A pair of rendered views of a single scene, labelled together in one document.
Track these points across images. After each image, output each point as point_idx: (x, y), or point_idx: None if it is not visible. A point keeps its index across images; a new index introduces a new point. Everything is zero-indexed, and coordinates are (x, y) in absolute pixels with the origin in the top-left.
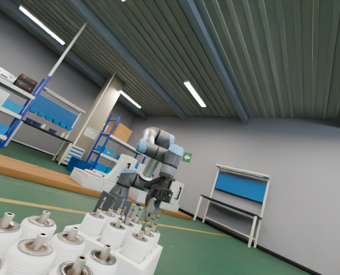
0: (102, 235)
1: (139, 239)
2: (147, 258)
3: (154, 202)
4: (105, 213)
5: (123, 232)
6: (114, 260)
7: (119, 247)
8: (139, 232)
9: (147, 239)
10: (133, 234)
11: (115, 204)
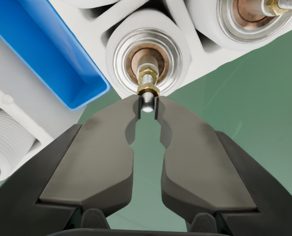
0: None
1: (125, 88)
2: (190, 70)
3: (163, 192)
4: None
5: (98, 4)
6: None
7: None
8: (137, 67)
9: (218, 44)
10: (125, 44)
11: None
